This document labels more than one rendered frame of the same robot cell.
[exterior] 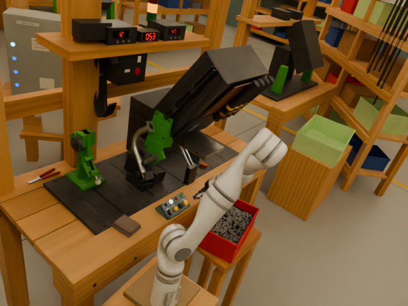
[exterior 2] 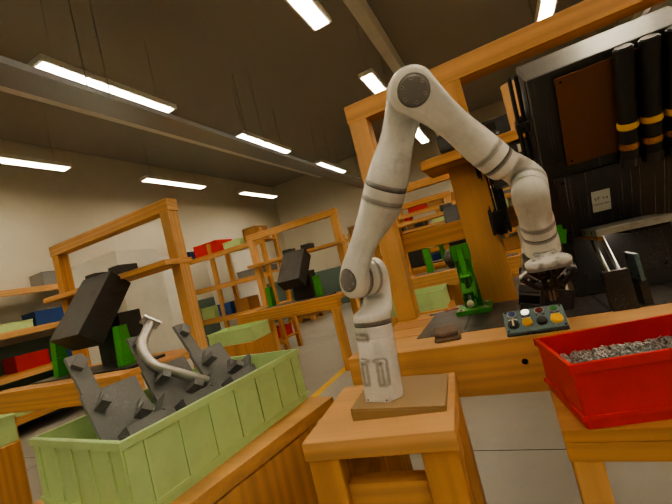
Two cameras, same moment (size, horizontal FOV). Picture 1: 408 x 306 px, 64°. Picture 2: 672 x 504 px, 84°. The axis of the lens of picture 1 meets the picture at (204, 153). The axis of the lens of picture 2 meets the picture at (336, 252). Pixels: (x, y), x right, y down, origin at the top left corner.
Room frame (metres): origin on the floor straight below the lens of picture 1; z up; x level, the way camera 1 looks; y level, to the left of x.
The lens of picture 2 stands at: (0.58, -0.87, 1.19)
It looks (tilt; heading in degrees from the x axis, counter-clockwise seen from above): 3 degrees up; 82
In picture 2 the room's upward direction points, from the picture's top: 14 degrees counter-clockwise
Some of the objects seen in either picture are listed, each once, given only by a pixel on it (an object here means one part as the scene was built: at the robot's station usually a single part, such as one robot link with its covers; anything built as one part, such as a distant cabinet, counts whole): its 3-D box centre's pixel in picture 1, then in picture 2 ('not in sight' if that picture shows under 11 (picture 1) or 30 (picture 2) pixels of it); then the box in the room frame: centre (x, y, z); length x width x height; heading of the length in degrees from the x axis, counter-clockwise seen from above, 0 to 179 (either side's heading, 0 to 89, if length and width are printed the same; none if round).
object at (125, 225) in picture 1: (126, 224); (447, 333); (1.02, 0.25, 0.91); 0.10 x 0.08 x 0.03; 65
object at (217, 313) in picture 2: not in sight; (227, 298); (-0.65, 6.40, 1.13); 2.48 x 0.54 x 2.27; 148
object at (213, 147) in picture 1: (186, 136); (613, 227); (1.53, 0.11, 1.11); 0.39 x 0.16 x 0.03; 58
